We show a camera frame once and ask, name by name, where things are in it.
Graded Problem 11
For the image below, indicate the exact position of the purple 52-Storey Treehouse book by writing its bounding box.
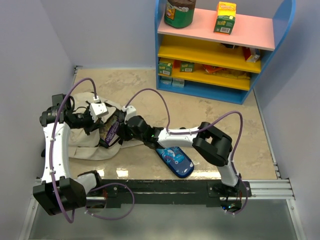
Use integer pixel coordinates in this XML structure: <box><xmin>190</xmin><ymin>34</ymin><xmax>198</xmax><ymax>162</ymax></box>
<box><xmin>99</xmin><ymin>116</ymin><xmax>120</xmax><ymax>149</ymax></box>

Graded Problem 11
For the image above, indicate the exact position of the beige canvas backpack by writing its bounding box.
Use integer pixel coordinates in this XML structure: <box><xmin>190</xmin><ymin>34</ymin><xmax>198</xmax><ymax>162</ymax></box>
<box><xmin>68</xmin><ymin>92</ymin><xmax>142</xmax><ymax>161</ymax></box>

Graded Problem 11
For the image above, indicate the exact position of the blue shark pencil case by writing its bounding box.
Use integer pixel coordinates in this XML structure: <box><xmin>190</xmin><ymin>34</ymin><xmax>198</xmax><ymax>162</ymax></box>
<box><xmin>155</xmin><ymin>147</ymin><xmax>195</xmax><ymax>179</ymax></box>

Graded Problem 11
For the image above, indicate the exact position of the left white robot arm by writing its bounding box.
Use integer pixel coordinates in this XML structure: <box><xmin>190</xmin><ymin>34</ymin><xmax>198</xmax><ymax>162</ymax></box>
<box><xmin>32</xmin><ymin>93</ymin><xmax>104</xmax><ymax>216</ymax></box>

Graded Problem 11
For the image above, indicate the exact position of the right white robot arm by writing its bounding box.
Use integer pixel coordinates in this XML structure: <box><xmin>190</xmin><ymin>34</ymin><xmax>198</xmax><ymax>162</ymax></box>
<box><xmin>117</xmin><ymin>115</ymin><xmax>241</xmax><ymax>198</ymax></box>

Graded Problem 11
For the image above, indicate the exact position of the light blue box left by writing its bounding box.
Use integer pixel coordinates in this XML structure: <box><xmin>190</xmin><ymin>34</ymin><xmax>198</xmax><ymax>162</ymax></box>
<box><xmin>160</xmin><ymin>76</ymin><xmax>173</xmax><ymax>86</ymax></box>

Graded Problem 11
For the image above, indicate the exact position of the light blue box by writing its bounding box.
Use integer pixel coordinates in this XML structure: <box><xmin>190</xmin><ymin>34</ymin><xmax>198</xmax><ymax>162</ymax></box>
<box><xmin>171</xmin><ymin>78</ymin><xmax>185</xmax><ymax>88</ymax></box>
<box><xmin>160</xmin><ymin>76</ymin><xmax>173</xmax><ymax>86</ymax></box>

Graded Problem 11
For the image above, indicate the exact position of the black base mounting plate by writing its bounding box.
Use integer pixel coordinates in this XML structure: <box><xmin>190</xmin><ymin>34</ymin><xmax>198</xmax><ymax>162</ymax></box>
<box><xmin>86</xmin><ymin>179</ymin><xmax>252</xmax><ymax>208</ymax></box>

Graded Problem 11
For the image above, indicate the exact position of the light blue box right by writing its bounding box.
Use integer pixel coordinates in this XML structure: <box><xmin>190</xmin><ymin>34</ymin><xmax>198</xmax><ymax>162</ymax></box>
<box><xmin>171</xmin><ymin>78</ymin><xmax>185</xmax><ymax>88</ymax></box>

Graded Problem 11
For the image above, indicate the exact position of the green box left shelf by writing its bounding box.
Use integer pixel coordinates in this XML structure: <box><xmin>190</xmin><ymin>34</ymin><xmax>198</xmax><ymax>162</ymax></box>
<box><xmin>157</xmin><ymin>61</ymin><xmax>173</xmax><ymax>76</ymax></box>

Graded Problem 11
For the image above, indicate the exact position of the green box shelf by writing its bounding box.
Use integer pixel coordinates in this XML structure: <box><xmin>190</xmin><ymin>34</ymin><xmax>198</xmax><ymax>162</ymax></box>
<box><xmin>179</xmin><ymin>61</ymin><xmax>195</xmax><ymax>73</ymax></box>
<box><xmin>157</xmin><ymin>61</ymin><xmax>173</xmax><ymax>76</ymax></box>

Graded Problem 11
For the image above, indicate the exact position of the green box middle shelf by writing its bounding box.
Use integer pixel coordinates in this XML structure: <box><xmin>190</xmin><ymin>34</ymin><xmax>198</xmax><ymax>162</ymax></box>
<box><xmin>179</xmin><ymin>61</ymin><xmax>195</xmax><ymax>73</ymax></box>

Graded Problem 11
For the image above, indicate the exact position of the blue colourful shelf unit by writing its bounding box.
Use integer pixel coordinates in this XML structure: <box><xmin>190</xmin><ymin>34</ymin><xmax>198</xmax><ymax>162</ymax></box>
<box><xmin>154</xmin><ymin>0</ymin><xmax>296</xmax><ymax>105</ymax></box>

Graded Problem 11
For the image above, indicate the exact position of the orange snack packet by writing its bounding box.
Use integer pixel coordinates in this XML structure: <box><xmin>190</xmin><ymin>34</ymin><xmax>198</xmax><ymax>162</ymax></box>
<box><xmin>202</xmin><ymin>64</ymin><xmax>226</xmax><ymax>75</ymax></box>

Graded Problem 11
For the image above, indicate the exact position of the green brown jar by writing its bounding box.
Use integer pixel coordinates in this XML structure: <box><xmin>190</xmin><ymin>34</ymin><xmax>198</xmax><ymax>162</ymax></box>
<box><xmin>164</xmin><ymin>0</ymin><xmax>196</xmax><ymax>29</ymax></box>

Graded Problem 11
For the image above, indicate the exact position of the red white box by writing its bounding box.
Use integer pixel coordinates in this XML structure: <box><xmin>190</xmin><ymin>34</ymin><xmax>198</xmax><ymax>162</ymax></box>
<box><xmin>242</xmin><ymin>46</ymin><xmax>261</xmax><ymax>63</ymax></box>

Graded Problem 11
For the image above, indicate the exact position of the yellow green carton box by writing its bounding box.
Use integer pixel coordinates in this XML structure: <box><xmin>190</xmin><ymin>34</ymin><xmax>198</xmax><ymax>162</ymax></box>
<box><xmin>213</xmin><ymin>1</ymin><xmax>237</xmax><ymax>35</ymax></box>

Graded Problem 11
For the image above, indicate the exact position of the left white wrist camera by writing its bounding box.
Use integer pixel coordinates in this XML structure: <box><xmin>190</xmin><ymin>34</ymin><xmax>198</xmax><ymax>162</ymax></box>
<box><xmin>89</xmin><ymin>103</ymin><xmax>109</xmax><ymax>122</ymax></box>

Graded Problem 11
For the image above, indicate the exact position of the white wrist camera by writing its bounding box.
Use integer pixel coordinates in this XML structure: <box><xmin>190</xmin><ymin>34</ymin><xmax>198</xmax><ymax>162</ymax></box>
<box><xmin>89</xmin><ymin>103</ymin><xmax>109</xmax><ymax>122</ymax></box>
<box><xmin>122</xmin><ymin>105</ymin><xmax>137</xmax><ymax>121</ymax></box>

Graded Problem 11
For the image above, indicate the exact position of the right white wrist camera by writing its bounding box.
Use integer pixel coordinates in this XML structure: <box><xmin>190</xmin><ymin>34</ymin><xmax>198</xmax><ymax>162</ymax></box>
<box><xmin>122</xmin><ymin>105</ymin><xmax>137</xmax><ymax>121</ymax></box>

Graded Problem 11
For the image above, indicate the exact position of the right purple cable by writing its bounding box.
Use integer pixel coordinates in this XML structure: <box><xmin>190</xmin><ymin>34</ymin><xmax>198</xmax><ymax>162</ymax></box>
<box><xmin>124</xmin><ymin>88</ymin><xmax>250</xmax><ymax>215</ymax></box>

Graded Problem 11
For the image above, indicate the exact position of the aluminium rail frame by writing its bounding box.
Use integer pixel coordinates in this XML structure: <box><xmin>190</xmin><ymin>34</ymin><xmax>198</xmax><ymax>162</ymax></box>
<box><xmin>21</xmin><ymin>68</ymin><xmax>303</xmax><ymax>240</ymax></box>

